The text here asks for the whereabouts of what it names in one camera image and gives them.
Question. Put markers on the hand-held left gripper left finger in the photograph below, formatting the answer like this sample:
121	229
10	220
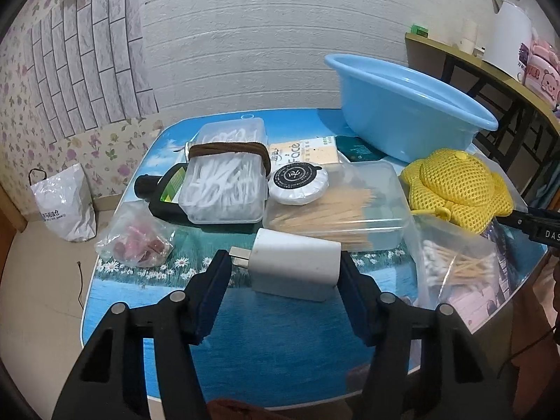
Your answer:
214	297

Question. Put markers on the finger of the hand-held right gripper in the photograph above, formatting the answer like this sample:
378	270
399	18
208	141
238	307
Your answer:
516	218

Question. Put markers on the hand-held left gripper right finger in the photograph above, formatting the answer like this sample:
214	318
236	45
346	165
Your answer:
356	302

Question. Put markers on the yellow mesh bag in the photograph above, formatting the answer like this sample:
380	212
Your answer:
459	188

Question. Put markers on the white charger adapter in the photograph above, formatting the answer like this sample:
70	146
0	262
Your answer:
293	267

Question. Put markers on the clear bag of cotton swabs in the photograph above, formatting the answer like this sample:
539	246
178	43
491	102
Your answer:
455	267

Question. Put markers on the clear box of toothpicks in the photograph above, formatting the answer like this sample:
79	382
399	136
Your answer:
341	218

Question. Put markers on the clear box of floss picks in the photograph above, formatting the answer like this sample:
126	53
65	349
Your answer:
218	183

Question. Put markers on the black bottle with green label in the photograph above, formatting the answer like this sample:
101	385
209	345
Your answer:
153	192

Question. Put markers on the round white soap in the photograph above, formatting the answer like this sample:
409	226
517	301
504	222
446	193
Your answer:
297	181

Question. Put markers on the beige and white pack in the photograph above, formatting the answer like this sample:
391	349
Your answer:
315	151

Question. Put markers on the blue plastic basin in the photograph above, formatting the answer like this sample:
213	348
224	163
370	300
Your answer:
393	113

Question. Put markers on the blue printed desktop table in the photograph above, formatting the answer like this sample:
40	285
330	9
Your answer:
271	350

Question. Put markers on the clear bag of red candies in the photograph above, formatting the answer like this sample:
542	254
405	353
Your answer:
135	245

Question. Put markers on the dark green sachet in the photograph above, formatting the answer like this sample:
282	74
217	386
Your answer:
356	148

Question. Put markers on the white plastic bag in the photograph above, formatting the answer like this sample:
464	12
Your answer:
65	210

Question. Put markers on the white appliance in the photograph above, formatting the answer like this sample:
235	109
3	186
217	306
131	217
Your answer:
507	39

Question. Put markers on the white cup stack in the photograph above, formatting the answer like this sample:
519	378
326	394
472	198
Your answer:
467	35

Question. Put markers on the wooden side table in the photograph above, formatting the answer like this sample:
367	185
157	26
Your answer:
431	46

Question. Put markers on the small green box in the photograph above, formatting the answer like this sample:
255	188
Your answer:
419	30

